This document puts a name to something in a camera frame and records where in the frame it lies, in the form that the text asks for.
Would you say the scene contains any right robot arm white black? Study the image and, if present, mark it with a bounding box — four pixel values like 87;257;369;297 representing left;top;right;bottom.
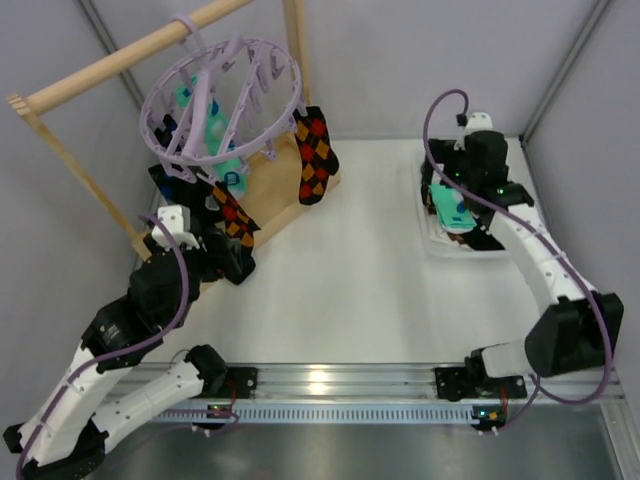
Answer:
424;130;624;380

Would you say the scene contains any mint green sock hanging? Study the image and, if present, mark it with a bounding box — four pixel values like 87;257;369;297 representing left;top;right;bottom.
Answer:
175;76;248;199

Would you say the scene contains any black white striped sock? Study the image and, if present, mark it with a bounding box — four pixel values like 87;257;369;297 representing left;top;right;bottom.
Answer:
447;224;504;252

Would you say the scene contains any mint green sock in basket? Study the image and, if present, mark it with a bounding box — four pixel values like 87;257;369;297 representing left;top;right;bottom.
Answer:
429;184;477;234

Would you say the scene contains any white plastic basket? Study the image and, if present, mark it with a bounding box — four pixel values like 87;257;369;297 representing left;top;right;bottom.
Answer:
411;150;510;261

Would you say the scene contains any black sport sock hanging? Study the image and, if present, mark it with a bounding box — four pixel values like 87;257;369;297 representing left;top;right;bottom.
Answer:
227;239;256;285

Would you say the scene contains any red orange argyle sock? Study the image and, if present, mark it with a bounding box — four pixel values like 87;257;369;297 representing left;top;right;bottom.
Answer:
212;181;260;252
293;106;339;206

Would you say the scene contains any purple round clip hanger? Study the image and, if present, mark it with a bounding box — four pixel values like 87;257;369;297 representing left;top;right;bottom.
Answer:
139;14;305;184

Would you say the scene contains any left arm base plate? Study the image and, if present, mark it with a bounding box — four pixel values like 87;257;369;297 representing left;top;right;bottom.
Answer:
217;367;259;400

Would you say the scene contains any aluminium mounting rail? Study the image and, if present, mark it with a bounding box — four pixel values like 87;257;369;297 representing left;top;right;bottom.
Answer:
99;363;626;401

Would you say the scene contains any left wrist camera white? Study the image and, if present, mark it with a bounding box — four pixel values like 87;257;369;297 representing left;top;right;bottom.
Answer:
156;204;200;249

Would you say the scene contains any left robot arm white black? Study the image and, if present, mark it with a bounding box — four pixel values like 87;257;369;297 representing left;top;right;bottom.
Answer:
3;227;255;479

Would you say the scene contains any white slotted cable duct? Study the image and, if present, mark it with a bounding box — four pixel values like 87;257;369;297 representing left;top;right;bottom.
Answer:
149;404;506;426

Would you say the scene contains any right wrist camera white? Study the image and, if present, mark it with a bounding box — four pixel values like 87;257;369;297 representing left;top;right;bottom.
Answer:
454;112;494;151

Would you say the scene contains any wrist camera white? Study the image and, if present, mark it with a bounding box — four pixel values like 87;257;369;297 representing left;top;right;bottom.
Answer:
454;112;494;151
156;204;200;249

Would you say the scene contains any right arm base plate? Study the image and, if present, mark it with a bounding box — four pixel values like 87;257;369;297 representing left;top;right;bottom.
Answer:
434;367;528;402

